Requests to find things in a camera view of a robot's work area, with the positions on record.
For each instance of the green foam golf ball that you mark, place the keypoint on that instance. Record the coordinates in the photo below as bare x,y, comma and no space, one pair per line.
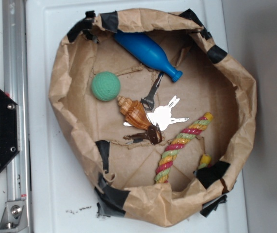
105,86

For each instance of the brown spiral seashell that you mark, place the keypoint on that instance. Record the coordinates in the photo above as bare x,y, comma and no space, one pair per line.
133,112

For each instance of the dark metal bottle opener key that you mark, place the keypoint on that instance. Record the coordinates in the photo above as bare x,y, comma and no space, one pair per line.
148,101

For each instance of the metal corner bracket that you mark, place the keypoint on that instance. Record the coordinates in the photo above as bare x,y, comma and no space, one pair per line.
14,218

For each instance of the silver keys bunch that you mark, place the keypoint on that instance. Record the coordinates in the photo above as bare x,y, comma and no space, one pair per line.
162,116

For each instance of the brown paper bag bin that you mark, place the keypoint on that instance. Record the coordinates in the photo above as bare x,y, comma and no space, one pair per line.
198,161

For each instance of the brown headed key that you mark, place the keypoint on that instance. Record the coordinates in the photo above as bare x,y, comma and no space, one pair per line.
153,134

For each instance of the white plastic tray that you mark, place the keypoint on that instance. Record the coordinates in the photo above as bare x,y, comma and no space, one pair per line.
64,201

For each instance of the aluminium extrusion rail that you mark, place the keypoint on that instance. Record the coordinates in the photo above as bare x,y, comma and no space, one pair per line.
15,84

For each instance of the blue plastic bottle toy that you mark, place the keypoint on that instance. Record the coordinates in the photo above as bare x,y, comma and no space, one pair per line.
147,52

